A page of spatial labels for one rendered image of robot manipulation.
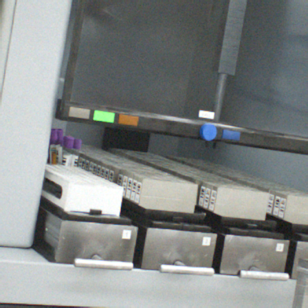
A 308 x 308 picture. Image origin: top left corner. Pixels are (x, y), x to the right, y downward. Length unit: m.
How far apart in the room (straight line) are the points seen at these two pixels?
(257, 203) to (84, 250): 0.38
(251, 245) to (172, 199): 0.16
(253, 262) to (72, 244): 0.35
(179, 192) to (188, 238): 0.10
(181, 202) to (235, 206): 0.11
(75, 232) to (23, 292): 0.13
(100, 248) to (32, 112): 0.25
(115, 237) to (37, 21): 0.38
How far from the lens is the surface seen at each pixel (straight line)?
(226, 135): 1.67
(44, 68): 1.55
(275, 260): 1.69
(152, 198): 1.64
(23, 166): 1.56
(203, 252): 1.62
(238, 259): 1.65
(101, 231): 1.53
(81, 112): 1.55
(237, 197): 1.72
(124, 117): 1.58
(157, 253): 1.58
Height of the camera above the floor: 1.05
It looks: 3 degrees down
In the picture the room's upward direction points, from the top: 10 degrees clockwise
